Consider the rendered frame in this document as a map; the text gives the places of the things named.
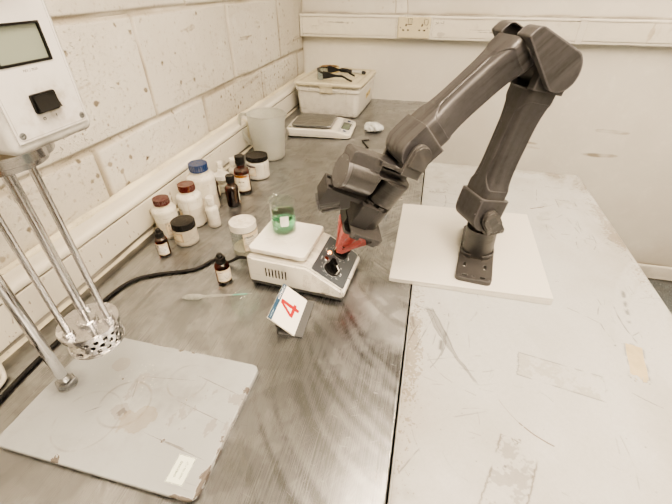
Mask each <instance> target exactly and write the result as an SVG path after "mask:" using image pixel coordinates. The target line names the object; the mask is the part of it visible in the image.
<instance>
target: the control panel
mask: <svg viewBox="0 0 672 504"><path fill-rule="evenodd" d="M335 246H336V239H334V238H333V237H331V236H330V237H329V239H328V240H327V242H326V244H325V246H324V247H323V249H322V251H321V252H320V254H319V256H318V257H317V259H316V261H315V263H314V264H313V266H312V268H311V269H313V270H314V271H316V272H317V273H319V274H320V275H322V276H323V277H325V278H326V279H328V280H329V281H331V282H332V283H334V284H335V285H337V286H338V287H340V288H341V289H343V288H344V286H345V283H346V281H347V279H348V277H349V274H350V272H351V270H352V268H353V265H354V263H355V261H356V259H357V256H358V254H356V253H355V252H353V251H352V250H351V251H350V253H349V254H348V255H347V258H346V259H339V258H338V257H336V255H335V254H334V252H333V250H334V248H335ZM328 251H331V252H332V253H331V254H329V253H328ZM326 256H327V257H328V260H327V259H325V257H326ZM332 258H335V259H336V261H337V264H338V266H339V268H340V273H339V274H338V275H337V276H332V275H330V274H328V273H327V272H326V270H325V264H326V263H328V262H330V260H331V259H332Z"/></svg>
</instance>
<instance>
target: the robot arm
mask: <svg viewBox="0 0 672 504"><path fill-rule="evenodd" d="M492 33H493V35H494V38H493V39H492V40H491V41H490V42H489V43H488V45H487V47H486V48H485V49H484V50H483V51H482V52H481V53H480V55H479V56H478V57H477V58H476V59H475V60H474V61H473V62H472V63H471V64H470V65H469V66H468V67H466V68H465V69H464V70H463V71H462V72H461V73H460V74H459V75H458V76H457V77H456V78H455V79H454V80H452V81H451V82H450V83H449V84H448V85H447V86H446V87H445V88H444V89H443V90H442V91H441V92H439V93H438V94H437V95H436V96H435V97H433V98H432V99H431V100H430V101H428V102H427V103H426V104H424V105H422V106H420V107H419V108H418V109H417V110H415V111H414V112H413V113H412V114H411V115H410V114H408V115H406V116H405V117H404V118H403V119H402V120H401V121H400V122H399V123H398V124H397V125H396V126H395V127H394V128H393V129H392V130H391V131H390V132H389V133H388V135H387V138H386V148H385V150H384V152H383V154H381V153H378V152H376V151H373V150H372V151H370V150H368V149H365V148H362V147H360V146H357V145H355V144H352V143H350V144H348V145H347V146H346V148H345V150H344V152H343V154H342V155H341V156H340V157H339V158H338V159H337V161H336V163H335V166H334V168H333V172H332V175H330V174H327V173H325V174H324V176H323V178H322V179H321V181H320V183H319V184H318V186H317V192H318V193H315V198H316V204H317V209H318V211H321V213H325V212H331V211H338V210H340V215H339V219H338V230H337V239H336V246H335V248H336V247H337V249H336V253H339V254H343V253H346V252H348V251H350V250H352V249H354V248H358V247H362V246H365V245H367V246H370V247H373V248H374V247H375V246H378V245H379V244H380V243H381V242H382V237H381V233H380V229H379V225H378V224H379V223H380V222H381V221H382V219H383V218H384V217H385V216H386V214H387V213H388V212H389V211H390V210H391V208H392V207H393V206H394V205H395V203H396V202H397V201H398V200H399V199H400V197H401V196H402V195H403V194H404V193H405V191H406V190H407V189H408V188H409V183H408V181H407V179H406V178H407V177H408V178H411V179H414V180H416V181H418V179H419V177H420V175H421V174H422V172H423V173H424V171H425V169H426V168H427V166H428V164H430V163H431V162H432V161H433V160H434V159H435V158H436V157H437V156H439V155H440V154H441V153H442V152H443V151H444V150H443V149H442V146H443V145H444V144H445V143H446V142H447V141H448V140H449V139H450V138H451V135H452V134H453V133H454V132H455V131H456V130H457V129H458V128H459V127H460V126H461V125H462V124H463V123H464V122H465V121H466V120H467V119H468V118H469V117H470V116H471V115H472V114H473V113H474V112H476V111H477V110H478V109H479V108H480V107H481V106H482V105H483V104H484V103H486V102H487V101H488V100H489V99H490V98H491V97H492V96H493V95H495V94H496V93H497V92H498V91H499V90H500V89H502V88H503V87H504V86H505V85H507V84H508V83H510V86H509V88H508V90H507V93H506V100H505V103H504V107H503V110H502V113H501V116H500V118H499V121H498V123H497V125H496V128H495V130H494V132H493V135H492V137H491V139H490V142H489V144H488V146H487V149H486V151H485V153H484V156H483V158H482V160H481V162H480V164H479V166H478V168H477V170H476V171H475V173H474V175H473V176H472V177H471V178H470V180H469V182H468V185H463V187H462V190H461V192H460V194H459V197H458V199H457V202H456V211H457V212H458V213H459V214H460V215H461V216H462V217H463V218H465V219H466V220H467V221H468V222H467V225H465V226H464V229H463V234H462V239H461V245H460V250H459V256H458V261H457V267H456V272H455V279H456V280H459V281H464V282H469V283H474V284H478V285H483V286H490V285H491V282H492V271H493V255H494V244H495V240H496V236H497V234H500V233H504V227H503V224H502V220H501V217H502V215H503V213H504V211H505V209H506V207H507V205H508V203H509V202H508V201H507V200H506V199H505V198H506V196H507V194H508V191H509V185H510V182H511V179H512V176H513V174H514V171H515V169H516V167H517V165H518V163H519V161H520V159H521V156H522V154H523V152H524V150H525V148H526V146H527V144H528V142H529V140H530V138H531V136H532V134H533V132H534V130H535V128H536V126H537V124H538V123H539V121H540V119H541V118H542V116H543V115H544V113H545V112H546V110H547V109H548V108H549V107H550V106H551V104H552V102H553V100H554V98H555V96H556V95H557V96H562V95H563V93H564V91H565V90H567V89H568V88H569V87H571V86H572V85H573V84H574V82H575V81H576V80H577V78H578V76H579V75H580V72H581V70H582V66H583V55H582V53H581V52H580V51H579V50H578V49H577V48H575V47H574V46H573V45H571V44H570V43H569V42H567V41H566V40H565V39H563V38H562V37H560V36H559V35H558V34H556V33H555V32H554V31H552V30H551V29H549V28H548V27H546V26H541V25H534V24H528V25H526V26H524V27H523V26H521V25H520V24H519V23H517V22H513V21H507V20H502V21H499V22H498V23H497V24H496V25H495V26H494V27H493V28H492ZM347 238H348V239H347ZM345 239H347V240H345ZM356 240H357V241H356ZM354 241H355V242H354ZM351 243H352V244H351ZM342 247H345V248H342ZM463 265H465V266H463ZM483 269H485V270H483Z"/></svg>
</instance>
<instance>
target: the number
mask: <svg viewBox="0 0 672 504"><path fill-rule="evenodd" d="M303 303H304V299H303V298H301V297H300V296H299V295H297V294H296V293H295V292H293V291H292V290H291V289H289V288H288V287H286V289H285V291H284V293H283V295H282V297H281V300H280V302H279V304H278V306H277V308H276V311H275V313H274V315H273V317H272V319H273V320H275V321H276V322H278V323H279V324H280V325H282V326H283V327H285V328H286V329H288V330H289V331H290V332H293V329H294V326H295V324H296V321H297V319H298V316H299V313H300V311H301V308H302V306H303Z"/></svg>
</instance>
